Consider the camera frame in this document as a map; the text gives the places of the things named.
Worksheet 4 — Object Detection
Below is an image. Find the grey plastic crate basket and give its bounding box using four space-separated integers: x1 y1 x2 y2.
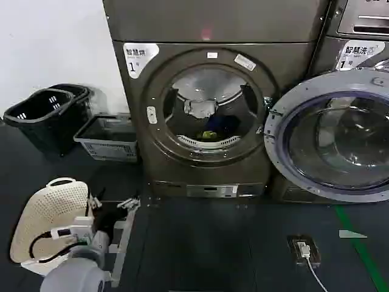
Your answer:
73 113 139 162

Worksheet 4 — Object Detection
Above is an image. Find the yellow-green garment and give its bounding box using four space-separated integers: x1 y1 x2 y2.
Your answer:
196 130 218 141

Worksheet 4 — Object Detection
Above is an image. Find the black plastic basket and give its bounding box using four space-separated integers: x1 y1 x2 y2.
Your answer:
47 83 92 103
2 88 92 158

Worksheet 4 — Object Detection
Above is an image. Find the white cloth in drum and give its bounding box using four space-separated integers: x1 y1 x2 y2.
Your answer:
183 98 220 120

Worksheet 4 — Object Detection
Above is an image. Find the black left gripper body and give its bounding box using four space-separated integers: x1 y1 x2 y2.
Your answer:
90 209 129 238

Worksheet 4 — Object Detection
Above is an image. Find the round glass dryer door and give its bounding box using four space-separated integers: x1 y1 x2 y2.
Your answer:
263 68 389 204

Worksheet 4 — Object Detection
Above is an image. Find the white floor marker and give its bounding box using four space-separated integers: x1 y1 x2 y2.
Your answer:
338 229 368 239

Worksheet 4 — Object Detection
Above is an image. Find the white plug with cable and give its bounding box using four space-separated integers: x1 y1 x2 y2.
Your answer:
297 241 336 292

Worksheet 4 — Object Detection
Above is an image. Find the floor power socket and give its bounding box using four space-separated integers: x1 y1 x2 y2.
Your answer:
286 233 323 269

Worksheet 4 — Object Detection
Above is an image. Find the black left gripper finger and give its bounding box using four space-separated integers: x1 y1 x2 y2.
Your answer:
87 187 106 211
116 196 141 214

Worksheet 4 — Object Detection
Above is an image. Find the grey washer with number label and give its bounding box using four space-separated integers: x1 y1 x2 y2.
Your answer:
270 35 389 205

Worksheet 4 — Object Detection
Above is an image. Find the grey machine with drawer panel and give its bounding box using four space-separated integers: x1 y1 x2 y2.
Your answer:
322 0 389 40

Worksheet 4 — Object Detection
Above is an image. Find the white perforated laundry basket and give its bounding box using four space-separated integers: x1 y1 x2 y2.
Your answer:
9 177 92 266

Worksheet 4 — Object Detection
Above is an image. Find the grey stacked machine above dryer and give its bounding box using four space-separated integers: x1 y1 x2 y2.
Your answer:
102 0 334 44

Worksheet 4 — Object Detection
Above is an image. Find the dark blue garment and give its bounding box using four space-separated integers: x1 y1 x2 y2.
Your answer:
204 114 243 135

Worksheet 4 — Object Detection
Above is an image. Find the grey dryer with open drum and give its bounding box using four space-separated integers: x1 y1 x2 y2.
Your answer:
111 39 323 199

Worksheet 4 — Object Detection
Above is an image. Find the green floor tape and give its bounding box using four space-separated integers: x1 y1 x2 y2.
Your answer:
332 203 384 292

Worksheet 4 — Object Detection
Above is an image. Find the grey metal floor frame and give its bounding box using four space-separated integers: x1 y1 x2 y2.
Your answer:
106 199 138 288

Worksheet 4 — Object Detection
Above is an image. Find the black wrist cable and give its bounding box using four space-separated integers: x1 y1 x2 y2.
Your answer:
29 230 77 264

